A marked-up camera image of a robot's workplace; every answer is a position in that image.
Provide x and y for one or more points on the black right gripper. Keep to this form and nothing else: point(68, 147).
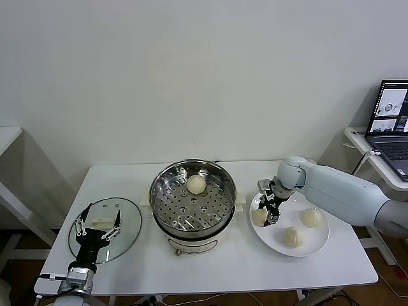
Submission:
point(274, 199)

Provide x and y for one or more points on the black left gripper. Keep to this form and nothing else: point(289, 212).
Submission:
point(92, 240)

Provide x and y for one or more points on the white steamed baozi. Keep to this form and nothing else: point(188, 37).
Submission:
point(196, 184)
point(313, 218)
point(294, 236)
point(259, 217)

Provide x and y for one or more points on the round glass pot lid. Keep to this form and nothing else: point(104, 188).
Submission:
point(127, 223)

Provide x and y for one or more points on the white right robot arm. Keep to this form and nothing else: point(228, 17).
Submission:
point(334, 188)

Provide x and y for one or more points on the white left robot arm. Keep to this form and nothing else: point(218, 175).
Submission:
point(81, 277)

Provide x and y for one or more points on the stainless steel steamer basket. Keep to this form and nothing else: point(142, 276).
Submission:
point(172, 204)

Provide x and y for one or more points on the white round plate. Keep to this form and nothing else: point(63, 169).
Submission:
point(315, 242)

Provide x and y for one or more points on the white table leg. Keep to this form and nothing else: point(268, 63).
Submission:
point(301, 297)
point(112, 301)

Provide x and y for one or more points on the white power strip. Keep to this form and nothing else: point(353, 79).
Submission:
point(152, 300)

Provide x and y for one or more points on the white laptop side table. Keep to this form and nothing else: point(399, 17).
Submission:
point(358, 140)

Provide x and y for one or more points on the grey open laptop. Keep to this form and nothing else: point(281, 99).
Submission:
point(392, 150)

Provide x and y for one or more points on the small red floor object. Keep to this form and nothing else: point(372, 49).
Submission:
point(399, 273)

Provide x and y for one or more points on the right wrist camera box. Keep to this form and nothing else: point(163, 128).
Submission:
point(264, 185)

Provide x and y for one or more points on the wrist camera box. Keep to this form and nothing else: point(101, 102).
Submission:
point(264, 185)
point(54, 276)

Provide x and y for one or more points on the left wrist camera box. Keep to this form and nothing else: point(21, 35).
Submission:
point(54, 276)

